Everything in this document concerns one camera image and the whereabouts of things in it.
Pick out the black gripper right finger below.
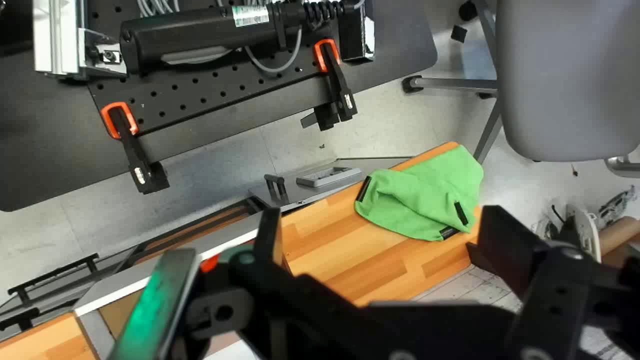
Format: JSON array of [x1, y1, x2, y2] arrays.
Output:
[[465, 203, 640, 360]]

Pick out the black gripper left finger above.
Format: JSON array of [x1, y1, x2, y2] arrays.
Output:
[[108, 245, 205, 360]]

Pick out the green towel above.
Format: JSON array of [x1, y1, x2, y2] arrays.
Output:
[[355, 144, 487, 244]]

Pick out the orange black clamp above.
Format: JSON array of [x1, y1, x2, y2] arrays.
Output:
[[299, 38, 361, 132], [99, 100, 172, 195]]

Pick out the wooden toy kitchen counter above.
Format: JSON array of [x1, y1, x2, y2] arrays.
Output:
[[0, 140, 528, 360]]

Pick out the grey office chair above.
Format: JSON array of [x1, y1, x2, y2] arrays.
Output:
[[399, 0, 640, 179]]

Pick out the black perforated breadboard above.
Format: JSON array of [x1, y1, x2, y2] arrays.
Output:
[[86, 0, 377, 140]]

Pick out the short aluminium extrusion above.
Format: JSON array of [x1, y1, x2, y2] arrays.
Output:
[[32, 0, 91, 75]]

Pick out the black stereo camera bar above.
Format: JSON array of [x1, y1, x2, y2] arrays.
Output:
[[118, 4, 299, 75]]

